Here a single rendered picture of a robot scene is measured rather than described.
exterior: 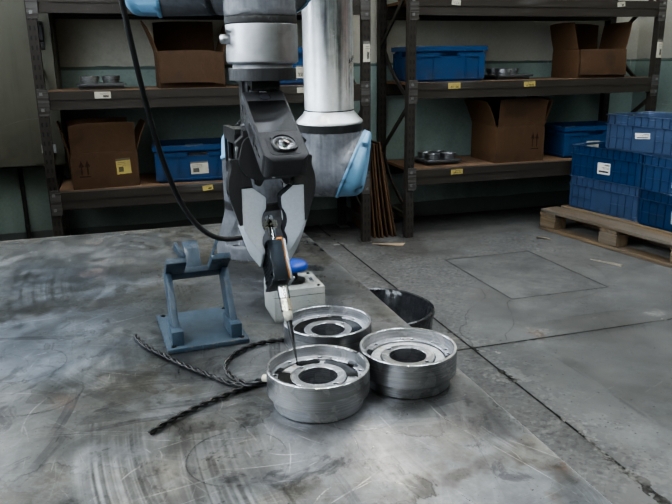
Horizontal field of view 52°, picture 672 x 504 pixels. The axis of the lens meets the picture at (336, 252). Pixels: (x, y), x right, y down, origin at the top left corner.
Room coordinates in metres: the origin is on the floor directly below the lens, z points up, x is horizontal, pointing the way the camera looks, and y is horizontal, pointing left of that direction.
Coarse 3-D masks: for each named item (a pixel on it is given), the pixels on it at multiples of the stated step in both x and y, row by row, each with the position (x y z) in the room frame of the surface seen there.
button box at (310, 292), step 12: (300, 276) 0.92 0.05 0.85; (312, 276) 0.93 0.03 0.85; (264, 288) 0.93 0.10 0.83; (300, 288) 0.88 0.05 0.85; (312, 288) 0.88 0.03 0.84; (324, 288) 0.89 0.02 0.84; (276, 300) 0.87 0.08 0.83; (300, 300) 0.88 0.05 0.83; (312, 300) 0.88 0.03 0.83; (324, 300) 0.89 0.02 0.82; (276, 312) 0.87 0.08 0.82
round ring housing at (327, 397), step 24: (288, 360) 0.68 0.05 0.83; (336, 360) 0.68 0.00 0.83; (360, 360) 0.66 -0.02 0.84; (288, 384) 0.60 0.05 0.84; (312, 384) 0.62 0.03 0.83; (336, 384) 0.62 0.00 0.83; (360, 384) 0.61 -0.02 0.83; (288, 408) 0.60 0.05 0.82; (312, 408) 0.59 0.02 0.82; (336, 408) 0.59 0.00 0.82
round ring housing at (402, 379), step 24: (384, 336) 0.73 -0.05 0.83; (408, 336) 0.74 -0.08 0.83; (432, 336) 0.73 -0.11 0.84; (384, 360) 0.68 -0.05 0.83; (408, 360) 0.71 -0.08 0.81; (432, 360) 0.68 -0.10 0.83; (456, 360) 0.68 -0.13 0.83; (384, 384) 0.65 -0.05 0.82; (408, 384) 0.64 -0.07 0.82; (432, 384) 0.64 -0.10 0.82
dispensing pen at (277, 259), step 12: (264, 228) 0.75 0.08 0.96; (276, 240) 0.72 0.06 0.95; (276, 252) 0.71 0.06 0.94; (264, 264) 0.73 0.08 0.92; (276, 264) 0.71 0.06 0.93; (276, 276) 0.70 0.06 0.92; (288, 276) 0.70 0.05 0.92; (276, 288) 0.72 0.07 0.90; (288, 288) 0.71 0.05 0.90; (288, 300) 0.70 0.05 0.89; (288, 312) 0.69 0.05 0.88; (288, 324) 0.69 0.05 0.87
